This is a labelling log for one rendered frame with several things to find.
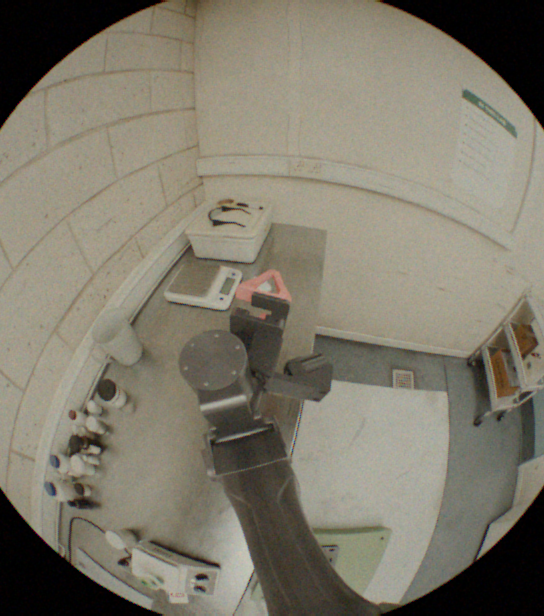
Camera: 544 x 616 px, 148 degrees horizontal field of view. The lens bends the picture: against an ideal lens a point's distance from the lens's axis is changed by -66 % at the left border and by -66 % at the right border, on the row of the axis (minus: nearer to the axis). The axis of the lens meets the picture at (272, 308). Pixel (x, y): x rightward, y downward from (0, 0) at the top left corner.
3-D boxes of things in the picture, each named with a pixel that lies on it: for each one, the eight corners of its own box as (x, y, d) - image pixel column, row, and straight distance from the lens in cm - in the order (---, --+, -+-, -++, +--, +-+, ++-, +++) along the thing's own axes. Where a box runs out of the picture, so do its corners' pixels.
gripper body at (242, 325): (286, 316, 27) (272, 370, 23) (274, 357, 35) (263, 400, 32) (234, 302, 28) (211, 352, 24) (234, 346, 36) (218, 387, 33)
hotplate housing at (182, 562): (221, 566, 66) (214, 577, 59) (216, 592, 73) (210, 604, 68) (141, 535, 72) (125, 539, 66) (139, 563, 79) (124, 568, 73)
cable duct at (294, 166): (509, 248, 167) (514, 236, 165) (513, 254, 163) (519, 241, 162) (201, 173, 127) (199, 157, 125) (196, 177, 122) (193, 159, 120)
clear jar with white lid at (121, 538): (122, 540, 78) (106, 543, 72) (120, 525, 75) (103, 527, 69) (140, 547, 74) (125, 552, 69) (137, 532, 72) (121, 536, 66)
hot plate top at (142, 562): (180, 567, 61) (179, 568, 60) (178, 593, 69) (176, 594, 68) (134, 546, 65) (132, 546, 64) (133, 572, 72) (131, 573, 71)
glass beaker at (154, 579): (171, 586, 67) (157, 596, 61) (151, 581, 69) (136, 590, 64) (162, 570, 64) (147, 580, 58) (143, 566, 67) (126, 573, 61)
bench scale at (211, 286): (227, 312, 74) (225, 302, 71) (164, 301, 86) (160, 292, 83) (244, 275, 87) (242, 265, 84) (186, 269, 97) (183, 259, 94)
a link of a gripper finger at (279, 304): (300, 264, 32) (288, 313, 25) (290, 300, 36) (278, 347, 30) (253, 253, 32) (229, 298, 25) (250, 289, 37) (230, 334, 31)
